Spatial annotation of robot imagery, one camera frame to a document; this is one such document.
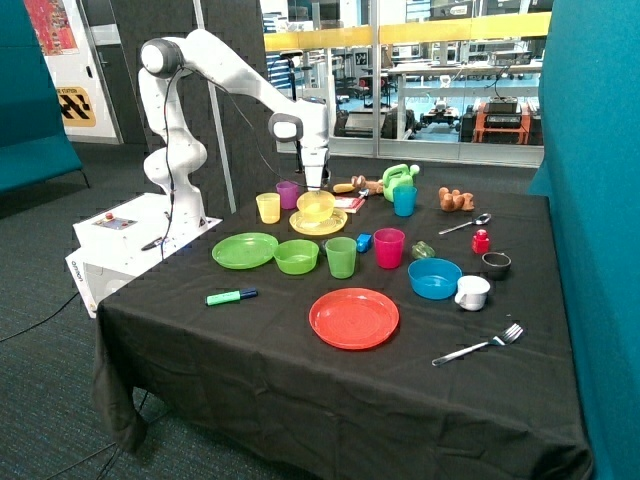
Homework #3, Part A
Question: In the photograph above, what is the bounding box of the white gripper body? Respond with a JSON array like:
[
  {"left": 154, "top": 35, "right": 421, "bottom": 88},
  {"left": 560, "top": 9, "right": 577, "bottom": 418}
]
[{"left": 301, "top": 147, "right": 329, "bottom": 191}]

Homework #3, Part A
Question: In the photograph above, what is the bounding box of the yellow plastic bowl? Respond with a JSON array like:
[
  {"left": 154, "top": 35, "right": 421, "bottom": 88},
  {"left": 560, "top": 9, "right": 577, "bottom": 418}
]
[{"left": 297, "top": 190, "right": 335, "bottom": 222}]

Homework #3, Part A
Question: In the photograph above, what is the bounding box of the green plastic bowl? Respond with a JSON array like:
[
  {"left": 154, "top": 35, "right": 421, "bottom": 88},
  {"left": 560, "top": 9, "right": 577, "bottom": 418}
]
[{"left": 274, "top": 239, "right": 319, "bottom": 275}]

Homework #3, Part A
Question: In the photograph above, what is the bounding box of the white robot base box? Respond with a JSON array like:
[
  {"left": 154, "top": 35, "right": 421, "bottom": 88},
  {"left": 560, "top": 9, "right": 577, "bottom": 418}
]
[{"left": 66, "top": 193, "right": 220, "bottom": 318}]

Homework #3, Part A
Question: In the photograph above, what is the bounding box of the yellow plastic plate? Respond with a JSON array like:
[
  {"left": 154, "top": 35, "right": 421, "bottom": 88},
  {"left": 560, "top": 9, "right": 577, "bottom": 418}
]
[{"left": 289, "top": 209, "right": 348, "bottom": 236}]

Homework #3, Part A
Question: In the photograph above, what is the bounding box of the green plastic plate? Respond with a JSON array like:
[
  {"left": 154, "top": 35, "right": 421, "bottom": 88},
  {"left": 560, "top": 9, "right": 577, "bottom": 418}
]
[{"left": 211, "top": 232, "right": 279, "bottom": 270}]

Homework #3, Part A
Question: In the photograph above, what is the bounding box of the red plastic plate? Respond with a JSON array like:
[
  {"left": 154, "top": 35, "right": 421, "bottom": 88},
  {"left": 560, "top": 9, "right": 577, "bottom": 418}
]
[{"left": 308, "top": 288, "right": 400, "bottom": 350}]

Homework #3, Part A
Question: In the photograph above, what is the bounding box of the yellow toy banana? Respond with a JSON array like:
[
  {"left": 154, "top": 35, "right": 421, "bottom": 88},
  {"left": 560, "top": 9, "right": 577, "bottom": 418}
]
[{"left": 333, "top": 183, "right": 355, "bottom": 194}]

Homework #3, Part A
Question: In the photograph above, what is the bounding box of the purple plastic cup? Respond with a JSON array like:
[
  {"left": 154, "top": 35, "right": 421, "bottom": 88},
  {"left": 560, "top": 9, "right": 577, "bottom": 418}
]
[{"left": 276, "top": 181, "right": 299, "bottom": 210}]

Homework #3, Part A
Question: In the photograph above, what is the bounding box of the red and white book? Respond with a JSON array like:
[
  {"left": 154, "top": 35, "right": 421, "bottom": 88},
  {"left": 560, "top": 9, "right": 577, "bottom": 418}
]
[{"left": 334, "top": 196, "right": 366, "bottom": 214}]

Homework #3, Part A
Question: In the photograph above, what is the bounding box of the yellow plastic cup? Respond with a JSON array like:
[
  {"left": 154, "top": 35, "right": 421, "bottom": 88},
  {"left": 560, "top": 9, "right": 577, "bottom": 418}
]
[{"left": 256, "top": 192, "right": 281, "bottom": 224}]

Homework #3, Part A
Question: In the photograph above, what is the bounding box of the brown toy figure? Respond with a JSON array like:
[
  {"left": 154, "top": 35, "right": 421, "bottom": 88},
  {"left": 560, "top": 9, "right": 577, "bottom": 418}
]
[{"left": 351, "top": 175, "right": 384, "bottom": 196}]

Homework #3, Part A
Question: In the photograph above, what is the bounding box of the green toy watering can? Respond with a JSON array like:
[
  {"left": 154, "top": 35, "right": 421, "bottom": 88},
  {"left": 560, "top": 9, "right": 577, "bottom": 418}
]
[{"left": 382, "top": 164, "right": 420, "bottom": 202}]

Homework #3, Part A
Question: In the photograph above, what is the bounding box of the small blue toy block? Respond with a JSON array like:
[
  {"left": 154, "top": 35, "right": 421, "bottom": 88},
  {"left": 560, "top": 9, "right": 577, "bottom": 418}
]
[{"left": 356, "top": 233, "right": 373, "bottom": 253}]

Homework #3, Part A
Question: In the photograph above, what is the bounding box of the green plastic cup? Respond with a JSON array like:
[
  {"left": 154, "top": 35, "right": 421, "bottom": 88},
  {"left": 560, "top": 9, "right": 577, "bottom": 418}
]
[{"left": 325, "top": 237, "right": 356, "bottom": 279}]

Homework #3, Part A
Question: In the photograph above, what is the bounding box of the blue plastic cup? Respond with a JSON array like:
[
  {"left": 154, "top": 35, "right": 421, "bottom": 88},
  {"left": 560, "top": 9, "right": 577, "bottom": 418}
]
[{"left": 393, "top": 185, "right": 417, "bottom": 217}]

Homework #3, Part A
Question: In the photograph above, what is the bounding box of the pink plastic cup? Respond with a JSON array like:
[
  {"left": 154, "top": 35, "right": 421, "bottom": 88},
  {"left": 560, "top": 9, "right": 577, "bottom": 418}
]
[{"left": 374, "top": 228, "right": 405, "bottom": 269}]

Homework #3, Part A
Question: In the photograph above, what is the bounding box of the green toy pepper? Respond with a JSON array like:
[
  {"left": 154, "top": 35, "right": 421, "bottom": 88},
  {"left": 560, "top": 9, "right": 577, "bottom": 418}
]
[{"left": 411, "top": 241, "right": 435, "bottom": 259}]

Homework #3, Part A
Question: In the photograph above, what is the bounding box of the brown plush toy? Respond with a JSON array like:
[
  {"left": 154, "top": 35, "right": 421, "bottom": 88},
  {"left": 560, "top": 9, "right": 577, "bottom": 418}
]
[{"left": 438, "top": 187, "right": 475, "bottom": 212}]

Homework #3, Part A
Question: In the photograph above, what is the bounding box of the blue plastic bowl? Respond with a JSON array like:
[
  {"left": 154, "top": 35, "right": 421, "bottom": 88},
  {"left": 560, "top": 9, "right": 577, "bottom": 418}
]
[{"left": 408, "top": 258, "right": 462, "bottom": 300}]

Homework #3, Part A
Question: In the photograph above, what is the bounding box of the green highlighter marker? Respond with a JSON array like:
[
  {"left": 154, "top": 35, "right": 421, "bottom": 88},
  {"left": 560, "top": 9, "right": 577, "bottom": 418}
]
[{"left": 205, "top": 288, "right": 258, "bottom": 306}]

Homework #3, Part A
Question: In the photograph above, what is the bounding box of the metal spoon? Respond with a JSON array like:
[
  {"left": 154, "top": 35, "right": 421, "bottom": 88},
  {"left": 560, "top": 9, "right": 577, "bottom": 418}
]
[{"left": 438, "top": 213, "right": 492, "bottom": 235}]

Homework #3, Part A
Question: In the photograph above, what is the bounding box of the red toy block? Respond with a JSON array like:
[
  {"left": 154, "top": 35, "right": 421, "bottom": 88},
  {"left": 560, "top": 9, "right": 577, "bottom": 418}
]
[{"left": 471, "top": 229, "right": 491, "bottom": 255}]

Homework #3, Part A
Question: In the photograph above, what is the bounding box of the black tablecloth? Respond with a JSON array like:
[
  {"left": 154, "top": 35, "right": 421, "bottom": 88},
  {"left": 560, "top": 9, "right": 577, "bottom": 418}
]
[{"left": 93, "top": 192, "right": 594, "bottom": 479}]

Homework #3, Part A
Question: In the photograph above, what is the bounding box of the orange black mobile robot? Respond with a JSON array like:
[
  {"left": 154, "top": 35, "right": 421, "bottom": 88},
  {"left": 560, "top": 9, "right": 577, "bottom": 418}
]
[{"left": 459, "top": 97, "right": 543, "bottom": 146}]

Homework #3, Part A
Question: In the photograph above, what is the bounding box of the white ceramic mug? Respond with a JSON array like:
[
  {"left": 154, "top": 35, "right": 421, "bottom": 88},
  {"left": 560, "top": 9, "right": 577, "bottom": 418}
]
[{"left": 454, "top": 275, "right": 491, "bottom": 311}]

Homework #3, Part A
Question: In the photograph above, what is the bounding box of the black ceramic cup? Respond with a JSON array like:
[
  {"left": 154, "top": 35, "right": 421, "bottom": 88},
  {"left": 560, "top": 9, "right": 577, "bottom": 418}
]
[{"left": 481, "top": 252, "right": 512, "bottom": 281}]

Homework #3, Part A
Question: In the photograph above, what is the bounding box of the metal fork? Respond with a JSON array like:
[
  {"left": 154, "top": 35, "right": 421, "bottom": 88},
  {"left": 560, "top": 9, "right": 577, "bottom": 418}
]
[{"left": 431, "top": 323, "right": 524, "bottom": 367}]

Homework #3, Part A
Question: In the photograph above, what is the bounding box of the teal sofa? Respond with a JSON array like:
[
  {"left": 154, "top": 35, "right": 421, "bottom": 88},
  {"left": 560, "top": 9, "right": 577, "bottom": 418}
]
[{"left": 0, "top": 1, "right": 83, "bottom": 193}]

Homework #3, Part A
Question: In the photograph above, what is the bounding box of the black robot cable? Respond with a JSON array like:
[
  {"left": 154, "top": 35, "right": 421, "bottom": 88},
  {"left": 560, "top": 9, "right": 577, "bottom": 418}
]
[{"left": 159, "top": 67, "right": 309, "bottom": 261}]

